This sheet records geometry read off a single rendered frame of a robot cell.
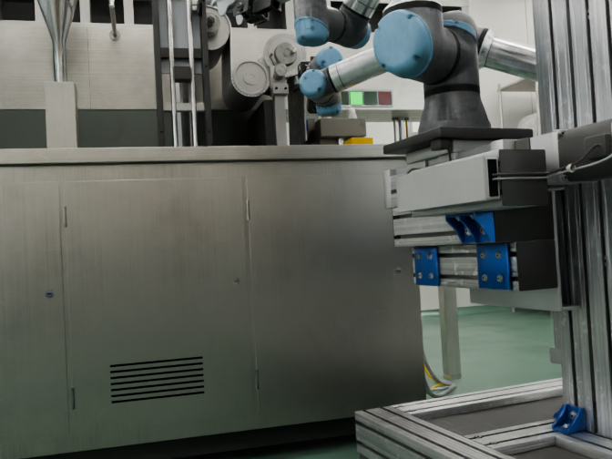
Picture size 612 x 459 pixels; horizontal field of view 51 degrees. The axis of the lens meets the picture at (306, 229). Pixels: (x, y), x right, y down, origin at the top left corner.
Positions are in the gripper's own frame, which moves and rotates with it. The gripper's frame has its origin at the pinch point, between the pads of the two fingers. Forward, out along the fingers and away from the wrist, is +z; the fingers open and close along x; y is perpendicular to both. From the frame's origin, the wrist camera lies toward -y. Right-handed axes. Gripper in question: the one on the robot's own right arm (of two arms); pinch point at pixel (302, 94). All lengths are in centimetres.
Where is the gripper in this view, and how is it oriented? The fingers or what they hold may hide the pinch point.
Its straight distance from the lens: 224.4
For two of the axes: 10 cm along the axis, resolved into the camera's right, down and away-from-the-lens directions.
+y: -0.5, -10.0, 0.3
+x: -9.7, 0.4, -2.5
